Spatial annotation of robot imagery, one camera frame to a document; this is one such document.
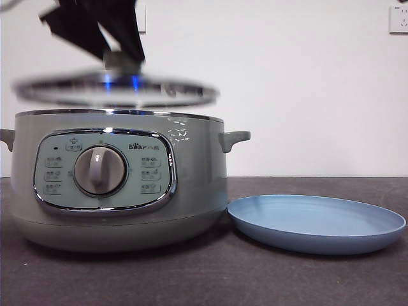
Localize glass lid with green knob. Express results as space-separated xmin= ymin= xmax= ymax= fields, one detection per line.
xmin=11 ymin=50 xmax=221 ymax=109

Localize white wall socket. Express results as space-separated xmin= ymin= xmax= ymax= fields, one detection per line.
xmin=388 ymin=5 xmax=408 ymax=34
xmin=136 ymin=4 xmax=147 ymax=34

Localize blue plate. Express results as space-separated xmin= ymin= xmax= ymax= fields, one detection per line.
xmin=226 ymin=194 xmax=408 ymax=255

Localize pale green electric steamer pot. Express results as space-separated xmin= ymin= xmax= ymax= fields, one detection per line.
xmin=0 ymin=108 xmax=251 ymax=254

